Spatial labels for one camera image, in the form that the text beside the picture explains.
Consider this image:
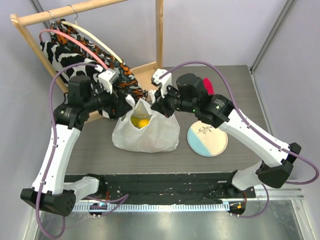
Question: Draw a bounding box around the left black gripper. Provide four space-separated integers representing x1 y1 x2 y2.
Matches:
84 80 133 117

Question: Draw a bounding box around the yellow fake orange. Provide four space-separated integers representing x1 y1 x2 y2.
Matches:
138 119 150 129

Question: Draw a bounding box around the white plastic bag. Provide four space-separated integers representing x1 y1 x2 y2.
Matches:
112 95 180 153

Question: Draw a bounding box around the yellow fake lemon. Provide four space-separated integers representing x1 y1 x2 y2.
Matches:
130 116 141 128

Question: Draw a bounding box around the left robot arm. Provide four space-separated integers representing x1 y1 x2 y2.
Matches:
20 75 132 217

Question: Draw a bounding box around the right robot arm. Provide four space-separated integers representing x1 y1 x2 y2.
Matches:
150 69 301 198

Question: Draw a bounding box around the orange patterned garment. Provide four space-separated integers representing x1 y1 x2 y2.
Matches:
50 18 148 101

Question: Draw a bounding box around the wooden clothes rack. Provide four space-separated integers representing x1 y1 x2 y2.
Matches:
10 0 160 101

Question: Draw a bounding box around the red cloth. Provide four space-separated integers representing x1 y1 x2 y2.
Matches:
203 77 215 95

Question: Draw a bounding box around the blue and cream plate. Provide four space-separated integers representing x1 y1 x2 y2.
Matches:
187 121 228 157

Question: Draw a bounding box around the black white zebra garment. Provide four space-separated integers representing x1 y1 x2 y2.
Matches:
40 41 119 119

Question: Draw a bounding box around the cream hanger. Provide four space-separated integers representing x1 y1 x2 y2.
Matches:
60 20 124 64

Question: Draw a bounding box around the pink hanger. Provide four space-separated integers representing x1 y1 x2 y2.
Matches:
39 28 108 70

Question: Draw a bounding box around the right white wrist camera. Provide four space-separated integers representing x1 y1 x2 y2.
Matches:
151 68 172 98

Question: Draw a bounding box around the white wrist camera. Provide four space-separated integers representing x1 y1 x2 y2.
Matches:
98 69 119 94
151 68 172 98

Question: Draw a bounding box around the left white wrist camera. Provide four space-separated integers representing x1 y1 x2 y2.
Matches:
98 69 119 94

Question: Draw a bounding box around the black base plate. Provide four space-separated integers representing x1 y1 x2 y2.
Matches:
64 170 257 204

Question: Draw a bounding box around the white slotted cable duct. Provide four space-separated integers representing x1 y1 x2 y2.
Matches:
72 201 230 213

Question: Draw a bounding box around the aluminium rail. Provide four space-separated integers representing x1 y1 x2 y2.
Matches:
252 187 305 201

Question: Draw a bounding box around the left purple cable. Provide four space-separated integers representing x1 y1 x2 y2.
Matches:
35 62 130 239

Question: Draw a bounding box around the purple cable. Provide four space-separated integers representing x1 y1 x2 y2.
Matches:
35 62 130 239
159 61 320 219

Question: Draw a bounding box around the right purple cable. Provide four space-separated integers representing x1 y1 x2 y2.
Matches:
159 61 320 219

